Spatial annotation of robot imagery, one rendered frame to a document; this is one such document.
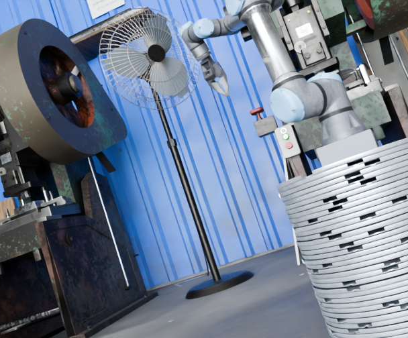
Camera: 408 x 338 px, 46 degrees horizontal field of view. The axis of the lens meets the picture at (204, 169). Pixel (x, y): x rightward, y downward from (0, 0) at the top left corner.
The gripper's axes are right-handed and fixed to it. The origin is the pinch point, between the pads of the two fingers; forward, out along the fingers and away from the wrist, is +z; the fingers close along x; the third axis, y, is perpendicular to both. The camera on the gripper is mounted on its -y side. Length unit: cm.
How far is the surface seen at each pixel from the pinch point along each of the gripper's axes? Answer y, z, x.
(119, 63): 38, -38, 48
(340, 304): -146, 17, -26
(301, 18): 32, -7, -44
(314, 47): 22.6, 6.3, -43.0
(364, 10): 62, 10, -74
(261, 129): -4.2, 21.6, -5.6
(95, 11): 183, -85, 90
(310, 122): -3.7, 29.8, -25.9
